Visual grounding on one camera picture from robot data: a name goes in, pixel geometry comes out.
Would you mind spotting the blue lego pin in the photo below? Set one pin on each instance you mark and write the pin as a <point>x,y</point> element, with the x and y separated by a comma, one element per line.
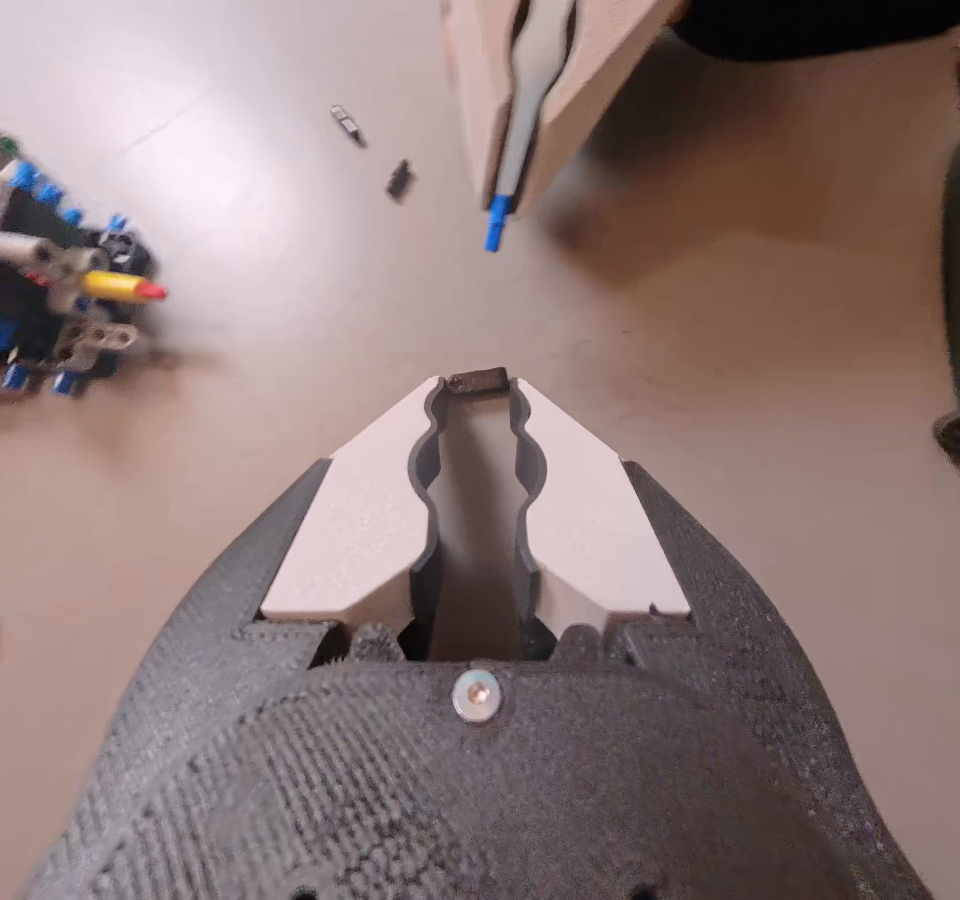
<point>496,222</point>

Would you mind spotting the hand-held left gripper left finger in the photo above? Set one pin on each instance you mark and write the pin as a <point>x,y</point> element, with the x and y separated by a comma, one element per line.
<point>352,533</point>

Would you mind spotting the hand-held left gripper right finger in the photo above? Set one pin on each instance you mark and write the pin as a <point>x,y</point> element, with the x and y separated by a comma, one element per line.
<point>600,533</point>

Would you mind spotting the small black lego beam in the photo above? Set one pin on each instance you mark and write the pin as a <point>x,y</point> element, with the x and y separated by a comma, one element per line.
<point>478,380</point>

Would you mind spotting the black lego pin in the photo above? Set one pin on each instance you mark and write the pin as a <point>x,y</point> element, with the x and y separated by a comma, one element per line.
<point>400,179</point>
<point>347,124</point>

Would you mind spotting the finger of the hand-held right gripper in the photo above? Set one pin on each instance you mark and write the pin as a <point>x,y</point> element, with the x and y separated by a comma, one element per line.
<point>622,38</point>
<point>480,30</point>

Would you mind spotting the multicoloured lego engine assembly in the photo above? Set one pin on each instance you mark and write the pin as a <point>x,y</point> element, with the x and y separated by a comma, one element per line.
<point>75,270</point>

